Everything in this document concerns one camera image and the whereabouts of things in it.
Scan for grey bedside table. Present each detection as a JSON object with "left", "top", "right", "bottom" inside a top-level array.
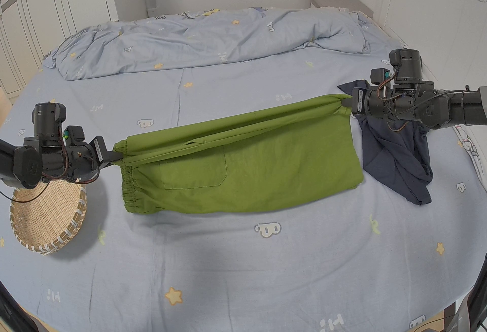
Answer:
[{"left": 307, "top": 0, "right": 374, "bottom": 19}]

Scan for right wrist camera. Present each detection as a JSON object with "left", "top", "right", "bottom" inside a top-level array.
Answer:
[{"left": 370, "top": 68, "right": 388, "bottom": 87}]

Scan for bed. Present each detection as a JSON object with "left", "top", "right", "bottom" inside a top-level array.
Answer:
[{"left": 0, "top": 0, "right": 487, "bottom": 332}]

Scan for pale blue quilt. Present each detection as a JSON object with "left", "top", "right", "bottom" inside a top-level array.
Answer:
[{"left": 41, "top": 7, "right": 371, "bottom": 81}]

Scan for green shorts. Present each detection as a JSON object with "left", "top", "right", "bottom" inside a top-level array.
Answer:
[{"left": 114, "top": 93, "right": 364, "bottom": 216}]

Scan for dark blue garment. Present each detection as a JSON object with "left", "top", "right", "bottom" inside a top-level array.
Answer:
[{"left": 337, "top": 80, "right": 434, "bottom": 206}]

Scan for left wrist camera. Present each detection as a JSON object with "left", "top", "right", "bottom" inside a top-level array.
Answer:
[{"left": 64, "top": 126, "right": 86, "bottom": 145}]

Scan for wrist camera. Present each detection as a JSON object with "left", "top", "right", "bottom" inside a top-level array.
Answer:
[
  {"left": 64, "top": 126, "right": 86, "bottom": 145},
  {"left": 370, "top": 68, "right": 388, "bottom": 87}
]

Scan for round woven basket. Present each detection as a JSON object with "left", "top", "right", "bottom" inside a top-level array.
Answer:
[{"left": 9, "top": 181, "right": 88, "bottom": 257}]

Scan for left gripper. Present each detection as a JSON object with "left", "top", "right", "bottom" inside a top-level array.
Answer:
[{"left": 62, "top": 136, "right": 107, "bottom": 181}]

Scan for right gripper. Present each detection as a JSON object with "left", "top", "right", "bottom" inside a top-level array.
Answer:
[{"left": 352, "top": 86, "right": 396, "bottom": 122}]

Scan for black cable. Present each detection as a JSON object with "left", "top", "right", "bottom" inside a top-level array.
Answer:
[{"left": 0, "top": 181, "right": 51, "bottom": 204}]

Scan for white wardrobe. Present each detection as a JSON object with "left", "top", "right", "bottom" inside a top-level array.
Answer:
[{"left": 0, "top": 0, "right": 118, "bottom": 103}]

